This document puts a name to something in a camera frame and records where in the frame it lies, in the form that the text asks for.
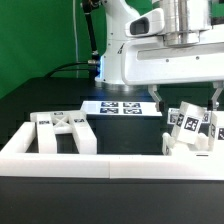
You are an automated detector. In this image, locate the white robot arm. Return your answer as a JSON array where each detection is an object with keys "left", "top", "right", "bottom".
[{"left": 95, "top": 0, "right": 224, "bottom": 110}]

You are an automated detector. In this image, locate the small tagged cube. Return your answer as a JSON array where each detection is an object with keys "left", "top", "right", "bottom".
[
  {"left": 167, "top": 108, "right": 179, "bottom": 125},
  {"left": 202, "top": 111, "right": 211, "bottom": 124}
]

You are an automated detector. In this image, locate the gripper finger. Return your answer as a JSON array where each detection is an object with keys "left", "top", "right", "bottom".
[
  {"left": 207, "top": 81, "right": 224, "bottom": 111},
  {"left": 148, "top": 85, "right": 164, "bottom": 112}
]

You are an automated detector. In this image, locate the white U-shaped fence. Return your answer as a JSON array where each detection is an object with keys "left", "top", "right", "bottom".
[{"left": 0, "top": 122, "right": 224, "bottom": 180}]

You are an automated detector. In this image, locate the small tagged cube left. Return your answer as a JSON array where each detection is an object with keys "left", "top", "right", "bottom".
[{"left": 167, "top": 108, "right": 179, "bottom": 125}]

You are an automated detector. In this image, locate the black cable on table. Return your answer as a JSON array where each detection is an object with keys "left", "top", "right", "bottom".
[{"left": 44, "top": 61, "right": 101, "bottom": 79}]

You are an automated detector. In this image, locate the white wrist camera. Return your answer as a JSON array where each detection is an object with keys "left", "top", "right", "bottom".
[{"left": 125, "top": 8, "right": 165, "bottom": 38}]

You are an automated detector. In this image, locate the small tagged cube right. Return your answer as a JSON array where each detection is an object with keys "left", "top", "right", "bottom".
[{"left": 202, "top": 111, "right": 211, "bottom": 124}]

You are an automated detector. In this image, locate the white chair back frame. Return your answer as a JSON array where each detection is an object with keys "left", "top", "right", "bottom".
[{"left": 30, "top": 110, "right": 97, "bottom": 155}]

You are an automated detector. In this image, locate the white chair seat part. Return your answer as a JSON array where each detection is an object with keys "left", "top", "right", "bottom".
[{"left": 162, "top": 132, "right": 211, "bottom": 157}]

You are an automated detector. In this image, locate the white marker base sheet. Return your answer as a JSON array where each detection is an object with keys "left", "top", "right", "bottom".
[{"left": 81, "top": 101, "right": 162, "bottom": 117}]

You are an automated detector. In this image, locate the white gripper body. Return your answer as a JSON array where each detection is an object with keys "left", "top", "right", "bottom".
[{"left": 122, "top": 31, "right": 224, "bottom": 85}]

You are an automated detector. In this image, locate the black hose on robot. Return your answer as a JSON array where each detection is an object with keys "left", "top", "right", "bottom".
[{"left": 79, "top": 0, "right": 106, "bottom": 62}]

